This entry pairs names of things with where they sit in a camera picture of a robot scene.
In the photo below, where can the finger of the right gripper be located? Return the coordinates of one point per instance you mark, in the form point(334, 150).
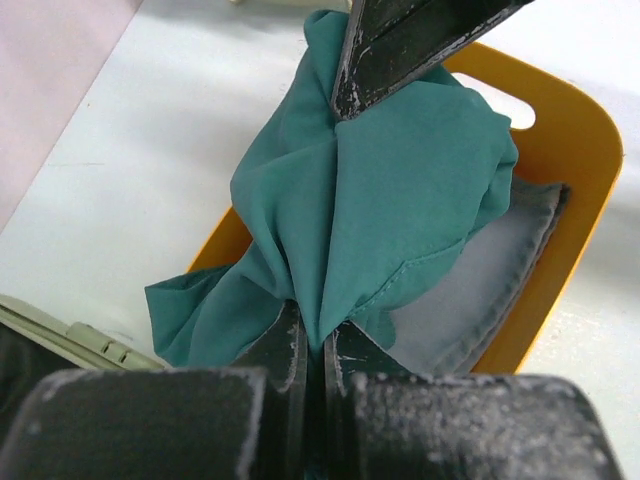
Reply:
point(398, 28)
point(363, 81)

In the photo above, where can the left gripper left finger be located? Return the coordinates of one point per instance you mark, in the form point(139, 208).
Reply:
point(242, 421)

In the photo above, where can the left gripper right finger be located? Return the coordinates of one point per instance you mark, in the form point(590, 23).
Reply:
point(385, 422)

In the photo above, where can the light blue denim garment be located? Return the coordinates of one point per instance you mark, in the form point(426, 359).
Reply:
point(450, 327)

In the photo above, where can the teal fabric garment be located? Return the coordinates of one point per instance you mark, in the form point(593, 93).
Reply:
point(349, 219)

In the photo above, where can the green hard-shell suitcase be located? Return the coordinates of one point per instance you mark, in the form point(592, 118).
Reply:
point(79, 343)

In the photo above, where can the yellow plastic basket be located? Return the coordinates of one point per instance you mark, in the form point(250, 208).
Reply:
point(572, 142)

